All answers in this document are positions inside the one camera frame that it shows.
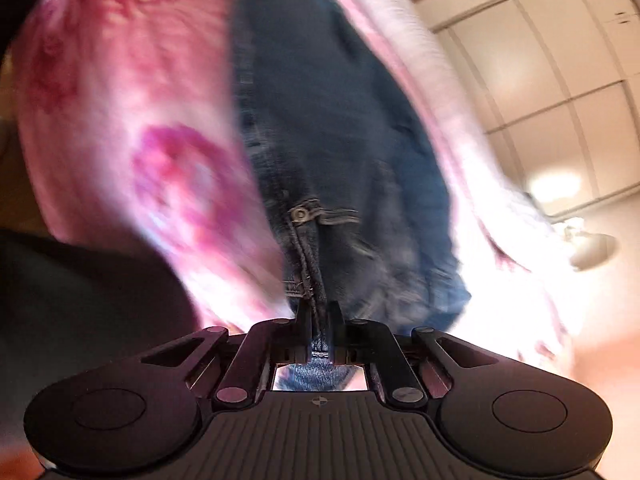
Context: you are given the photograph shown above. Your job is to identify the blue denim jeans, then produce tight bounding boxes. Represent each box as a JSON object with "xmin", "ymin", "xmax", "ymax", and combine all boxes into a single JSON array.
[{"xmin": 233, "ymin": 0, "xmax": 470, "ymax": 391}]

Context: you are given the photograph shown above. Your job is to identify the pink floral fleece blanket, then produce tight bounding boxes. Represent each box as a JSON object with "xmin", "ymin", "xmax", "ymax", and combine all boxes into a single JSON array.
[{"xmin": 10, "ymin": 0, "xmax": 574, "ymax": 376}]

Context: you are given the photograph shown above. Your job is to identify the cream wardrobe cabinet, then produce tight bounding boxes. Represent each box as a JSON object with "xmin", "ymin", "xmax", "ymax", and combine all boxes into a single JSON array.
[{"xmin": 414, "ymin": 0, "xmax": 639, "ymax": 217}]

